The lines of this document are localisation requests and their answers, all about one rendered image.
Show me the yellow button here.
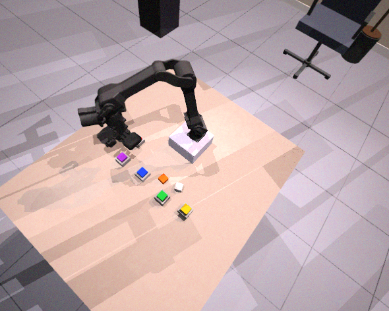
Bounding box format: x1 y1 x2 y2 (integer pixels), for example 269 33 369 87
177 202 194 219

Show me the purple button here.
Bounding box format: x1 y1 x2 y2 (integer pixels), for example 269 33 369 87
114 152 131 167

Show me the orange block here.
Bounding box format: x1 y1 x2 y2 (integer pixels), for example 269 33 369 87
158 173 168 184

